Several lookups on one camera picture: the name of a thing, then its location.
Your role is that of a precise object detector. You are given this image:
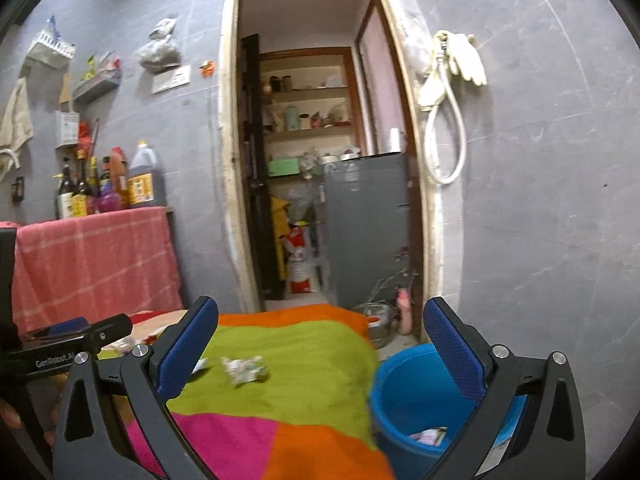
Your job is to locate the pink bottle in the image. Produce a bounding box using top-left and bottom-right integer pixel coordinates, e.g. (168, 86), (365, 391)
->
(396, 289), (414, 336)

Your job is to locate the dark wooden door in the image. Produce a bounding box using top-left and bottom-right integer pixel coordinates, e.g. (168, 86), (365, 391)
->
(240, 34), (286, 301)

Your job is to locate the pink checkered towel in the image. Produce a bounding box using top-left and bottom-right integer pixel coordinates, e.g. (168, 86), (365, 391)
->
(12, 206), (183, 333)

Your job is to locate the wooden door frame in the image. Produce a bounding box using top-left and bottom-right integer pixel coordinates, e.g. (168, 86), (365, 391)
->
(219, 0), (447, 317)

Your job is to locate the orange plastic bottle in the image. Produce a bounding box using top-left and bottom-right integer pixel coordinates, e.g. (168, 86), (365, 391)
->
(110, 147), (130, 209)

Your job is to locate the beige hanging towel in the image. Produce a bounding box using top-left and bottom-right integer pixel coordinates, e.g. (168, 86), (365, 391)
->
(0, 77), (34, 182)

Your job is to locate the cream rubber glove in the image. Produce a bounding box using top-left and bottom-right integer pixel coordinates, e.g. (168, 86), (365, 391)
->
(444, 31), (489, 87)
(417, 60), (449, 112)

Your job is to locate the grey refrigerator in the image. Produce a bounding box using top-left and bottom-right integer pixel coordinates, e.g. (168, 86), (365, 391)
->
(322, 152), (416, 311)

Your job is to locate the person's left hand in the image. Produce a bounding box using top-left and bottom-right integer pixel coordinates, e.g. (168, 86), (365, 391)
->
(0, 397), (24, 431)

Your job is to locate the dried flower branch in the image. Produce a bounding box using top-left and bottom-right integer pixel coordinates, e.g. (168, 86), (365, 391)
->
(370, 246), (419, 307)

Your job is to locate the white flexible hose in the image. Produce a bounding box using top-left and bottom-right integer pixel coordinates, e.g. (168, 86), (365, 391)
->
(422, 35), (469, 186)

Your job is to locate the green box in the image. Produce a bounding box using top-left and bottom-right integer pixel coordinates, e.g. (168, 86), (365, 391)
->
(267, 157), (301, 179)

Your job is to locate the dark glass bottle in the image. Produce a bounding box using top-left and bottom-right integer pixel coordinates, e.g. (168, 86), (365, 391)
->
(56, 157), (77, 220)

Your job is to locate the hanging grey plastic bag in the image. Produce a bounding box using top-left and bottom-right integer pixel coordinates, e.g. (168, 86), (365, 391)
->
(137, 17), (182, 74)

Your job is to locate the magenta plastic bottle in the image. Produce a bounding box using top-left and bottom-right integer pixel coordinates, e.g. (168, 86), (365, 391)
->
(97, 182), (124, 214)

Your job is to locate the blue plastic bucket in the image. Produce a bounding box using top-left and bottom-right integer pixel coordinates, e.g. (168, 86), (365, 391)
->
(370, 342), (531, 480)

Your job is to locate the red and white sack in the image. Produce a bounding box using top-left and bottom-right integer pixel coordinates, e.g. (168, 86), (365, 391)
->
(284, 225), (322, 295)

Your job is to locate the white wall basket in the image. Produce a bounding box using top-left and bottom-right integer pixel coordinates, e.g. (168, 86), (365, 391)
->
(26, 30), (76, 69)

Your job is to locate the clear plastic bag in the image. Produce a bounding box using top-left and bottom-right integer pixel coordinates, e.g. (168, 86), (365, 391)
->
(287, 187), (324, 226)

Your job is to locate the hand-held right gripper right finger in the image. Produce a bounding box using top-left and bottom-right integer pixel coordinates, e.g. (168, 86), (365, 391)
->
(423, 297), (587, 480)

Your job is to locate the steel pot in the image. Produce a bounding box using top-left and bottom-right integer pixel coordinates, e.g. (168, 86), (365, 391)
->
(352, 302), (397, 349)

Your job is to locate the grey wall shelf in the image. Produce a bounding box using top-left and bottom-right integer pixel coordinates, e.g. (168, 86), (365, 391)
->
(72, 67), (123, 104)

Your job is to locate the white paper ball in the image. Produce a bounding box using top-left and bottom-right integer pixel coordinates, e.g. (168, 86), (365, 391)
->
(221, 355), (271, 387)

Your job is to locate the yellow capped sauce bottle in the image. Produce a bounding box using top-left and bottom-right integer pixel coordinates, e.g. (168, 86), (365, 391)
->
(87, 156), (102, 216)

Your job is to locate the patterned cloth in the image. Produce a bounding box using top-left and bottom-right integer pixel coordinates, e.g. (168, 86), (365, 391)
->
(107, 309), (191, 357)

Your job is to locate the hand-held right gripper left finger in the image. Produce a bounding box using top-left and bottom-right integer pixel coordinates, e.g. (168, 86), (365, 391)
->
(52, 296), (221, 480)

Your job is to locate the multicolour patchwork blanket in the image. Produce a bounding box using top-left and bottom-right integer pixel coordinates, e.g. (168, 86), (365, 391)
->
(95, 304), (396, 480)

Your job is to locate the large dark liquid jug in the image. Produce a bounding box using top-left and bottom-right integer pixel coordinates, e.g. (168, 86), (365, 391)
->
(126, 141), (166, 209)

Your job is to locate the pink snack wrapper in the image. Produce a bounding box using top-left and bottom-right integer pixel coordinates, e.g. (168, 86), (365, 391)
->
(409, 426), (449, 447)

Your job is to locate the wooden wall shelf unit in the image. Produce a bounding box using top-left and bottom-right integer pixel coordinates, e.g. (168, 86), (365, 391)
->
(259, 47), (362, 181)

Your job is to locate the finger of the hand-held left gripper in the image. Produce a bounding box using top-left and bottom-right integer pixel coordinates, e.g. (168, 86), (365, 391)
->
(21, 316), (91, 342)
(82, 313), (134, 350)

